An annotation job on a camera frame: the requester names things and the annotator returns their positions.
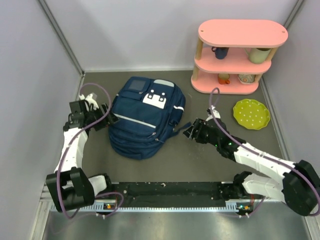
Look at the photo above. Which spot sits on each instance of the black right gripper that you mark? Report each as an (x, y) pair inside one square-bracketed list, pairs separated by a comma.
[(199, 124)]

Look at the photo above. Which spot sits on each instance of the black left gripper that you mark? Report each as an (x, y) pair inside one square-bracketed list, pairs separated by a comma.
[(111, 119)]

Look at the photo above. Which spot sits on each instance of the navy blue student backpack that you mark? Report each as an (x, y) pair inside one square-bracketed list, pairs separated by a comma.
[(148, 112)]

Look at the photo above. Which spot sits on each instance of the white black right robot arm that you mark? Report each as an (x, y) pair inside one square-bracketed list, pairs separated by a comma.
[(295, 184)]

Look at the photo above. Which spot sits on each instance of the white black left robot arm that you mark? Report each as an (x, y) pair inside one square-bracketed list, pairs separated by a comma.
[(69, 187)]

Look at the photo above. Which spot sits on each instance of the orange small cup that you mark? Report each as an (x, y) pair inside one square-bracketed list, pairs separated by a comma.
[(223, 78)]

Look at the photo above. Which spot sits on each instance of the green polka dot plate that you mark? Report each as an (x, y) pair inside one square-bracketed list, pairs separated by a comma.
[(251, 114)]

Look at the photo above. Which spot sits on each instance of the patterned small bowl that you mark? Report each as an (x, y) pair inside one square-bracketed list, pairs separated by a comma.
[(246, 79)]

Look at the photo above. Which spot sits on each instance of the dark blue mug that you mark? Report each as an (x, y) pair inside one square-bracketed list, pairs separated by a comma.
[(220, 52)]

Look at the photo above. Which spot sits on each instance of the pink three-tier shelf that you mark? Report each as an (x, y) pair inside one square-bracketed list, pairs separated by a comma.
[(235, 34)]

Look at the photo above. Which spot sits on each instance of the cream green mug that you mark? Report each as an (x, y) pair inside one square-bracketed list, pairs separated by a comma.
[(257, 55)]

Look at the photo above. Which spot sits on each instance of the grey slotted cable duct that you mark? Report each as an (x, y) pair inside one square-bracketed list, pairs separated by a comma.
[(108, 207)]

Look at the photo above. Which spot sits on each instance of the aluminium frame rail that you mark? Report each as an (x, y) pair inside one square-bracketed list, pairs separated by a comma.
[(45, 194)]

